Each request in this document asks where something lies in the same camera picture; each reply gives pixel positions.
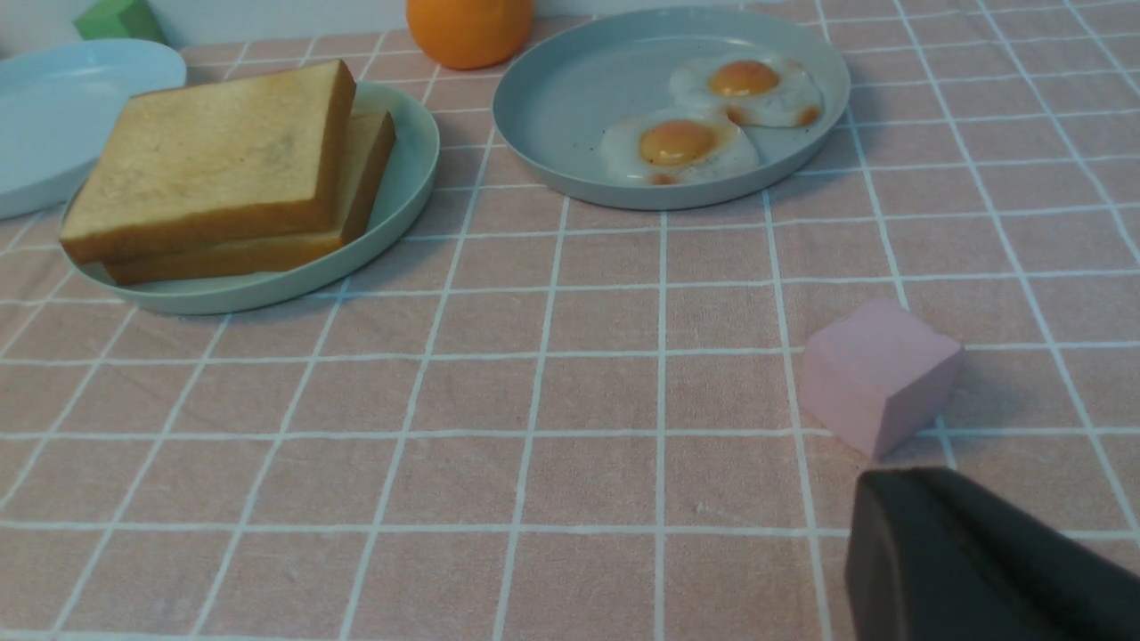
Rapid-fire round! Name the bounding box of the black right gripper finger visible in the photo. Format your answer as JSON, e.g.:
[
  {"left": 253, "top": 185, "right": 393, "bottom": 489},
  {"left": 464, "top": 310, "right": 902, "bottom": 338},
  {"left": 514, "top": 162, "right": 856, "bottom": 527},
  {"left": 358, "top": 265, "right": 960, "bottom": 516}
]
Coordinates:
[{"left": 844, "top": 466, "right": 1139, "bottom": 640}]

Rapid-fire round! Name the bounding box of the toast slice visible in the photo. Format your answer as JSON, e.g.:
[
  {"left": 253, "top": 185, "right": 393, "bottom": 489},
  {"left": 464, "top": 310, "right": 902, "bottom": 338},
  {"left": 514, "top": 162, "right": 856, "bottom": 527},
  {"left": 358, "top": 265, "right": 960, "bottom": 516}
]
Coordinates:
[
  {"left": 103, "top": 112, "right": 396, "bottom": 287},
  {"left": 60, "top": 60, "right": 357, "bottom": 263}
]

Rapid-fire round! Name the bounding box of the pink foam cube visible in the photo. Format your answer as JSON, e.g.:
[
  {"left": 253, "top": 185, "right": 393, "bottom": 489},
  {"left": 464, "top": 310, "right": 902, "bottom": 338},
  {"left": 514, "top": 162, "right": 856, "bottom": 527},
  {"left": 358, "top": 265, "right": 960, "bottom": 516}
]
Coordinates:
[{"left": 797, "top": 297, "right": 964, "bottom": 461}]

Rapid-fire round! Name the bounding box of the pink checkered tablecloth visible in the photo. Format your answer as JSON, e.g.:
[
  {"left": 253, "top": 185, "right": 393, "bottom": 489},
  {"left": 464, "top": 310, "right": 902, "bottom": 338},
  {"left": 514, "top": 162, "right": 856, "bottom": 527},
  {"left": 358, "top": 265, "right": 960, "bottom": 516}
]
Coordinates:
[{"left": 1, "top": 1, "right": 1137, "bottom": 640}]

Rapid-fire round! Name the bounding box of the front fried egg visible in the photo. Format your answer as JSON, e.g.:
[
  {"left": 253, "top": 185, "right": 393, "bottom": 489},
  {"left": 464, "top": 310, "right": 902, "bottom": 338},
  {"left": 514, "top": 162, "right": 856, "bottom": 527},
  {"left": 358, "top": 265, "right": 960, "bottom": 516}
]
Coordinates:
[{"left": 596, "top": 107, "right": 762, "bottom": 186}]

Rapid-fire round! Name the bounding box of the fried egg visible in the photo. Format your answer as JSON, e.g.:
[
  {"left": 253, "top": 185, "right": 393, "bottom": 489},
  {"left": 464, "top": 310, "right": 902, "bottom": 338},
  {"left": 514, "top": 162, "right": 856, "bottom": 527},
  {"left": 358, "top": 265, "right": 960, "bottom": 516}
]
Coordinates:
[
  {"left": 668, "top": 52, "right": 824, "bottom": 127},
  {"left": 596, "top": 107, "right": 762, "bottom": 186}
]

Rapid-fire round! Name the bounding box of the back right fried egg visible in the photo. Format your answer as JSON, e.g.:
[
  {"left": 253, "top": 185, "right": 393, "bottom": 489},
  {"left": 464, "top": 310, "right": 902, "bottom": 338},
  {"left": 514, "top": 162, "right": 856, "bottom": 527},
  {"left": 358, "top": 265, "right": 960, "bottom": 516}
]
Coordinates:
[{"left": 668, "top": 52, "right": 824, "bottom": 127}]

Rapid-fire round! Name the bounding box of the grey blue plate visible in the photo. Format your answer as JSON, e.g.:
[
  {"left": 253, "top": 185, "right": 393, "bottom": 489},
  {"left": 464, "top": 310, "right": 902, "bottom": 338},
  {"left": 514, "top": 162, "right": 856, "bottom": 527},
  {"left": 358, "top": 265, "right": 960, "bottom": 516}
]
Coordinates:
[{"left": 492, "top": 7, "right": 850, "bottom": 211}]

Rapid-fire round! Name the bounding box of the teal green plate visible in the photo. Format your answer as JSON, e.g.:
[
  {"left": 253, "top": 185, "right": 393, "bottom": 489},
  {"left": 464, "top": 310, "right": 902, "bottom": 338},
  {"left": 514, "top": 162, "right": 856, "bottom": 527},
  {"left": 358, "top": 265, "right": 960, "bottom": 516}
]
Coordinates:
[{"left": 70, "top": 81, "right": 441, "bottom": 315}]

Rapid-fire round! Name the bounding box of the orange fruit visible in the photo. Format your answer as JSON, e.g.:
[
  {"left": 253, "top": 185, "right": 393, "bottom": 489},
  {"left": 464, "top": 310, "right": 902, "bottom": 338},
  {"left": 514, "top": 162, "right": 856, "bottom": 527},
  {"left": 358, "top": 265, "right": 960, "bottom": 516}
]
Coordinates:
[{"left": 404, "top": 0, "right": 534, "bottom": 70}]

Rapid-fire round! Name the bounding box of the green foam cube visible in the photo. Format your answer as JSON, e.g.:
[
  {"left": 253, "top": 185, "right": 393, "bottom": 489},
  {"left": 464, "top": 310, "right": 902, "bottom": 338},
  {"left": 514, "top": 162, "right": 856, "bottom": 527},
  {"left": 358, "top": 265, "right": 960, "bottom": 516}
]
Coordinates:
[{"left": 72, "top": 0, "right": 168, "bottom": 44}]

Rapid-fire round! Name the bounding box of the light blue plate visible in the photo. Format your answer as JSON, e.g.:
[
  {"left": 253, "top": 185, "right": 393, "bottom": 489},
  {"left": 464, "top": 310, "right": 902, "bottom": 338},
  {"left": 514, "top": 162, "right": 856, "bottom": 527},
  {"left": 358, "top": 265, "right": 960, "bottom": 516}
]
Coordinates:
[{"left": 1, "top": 39, "right": 187, "bottom": 219}]

